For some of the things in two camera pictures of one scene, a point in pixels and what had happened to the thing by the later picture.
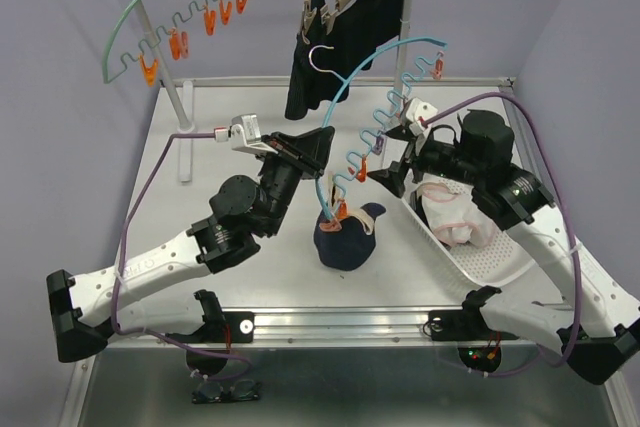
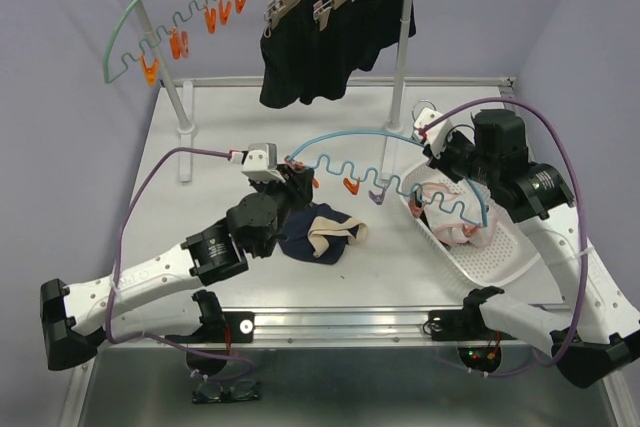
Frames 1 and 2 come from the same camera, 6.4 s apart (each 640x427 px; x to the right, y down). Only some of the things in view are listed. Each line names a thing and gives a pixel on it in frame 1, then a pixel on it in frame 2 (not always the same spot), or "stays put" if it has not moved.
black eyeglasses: [241, 390] stays put
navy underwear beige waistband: [351, 245] → [318, 233]
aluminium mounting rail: [409, 328] stays put
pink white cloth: [454, 216] stays put
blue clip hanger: [382, 122] → [416, 201]
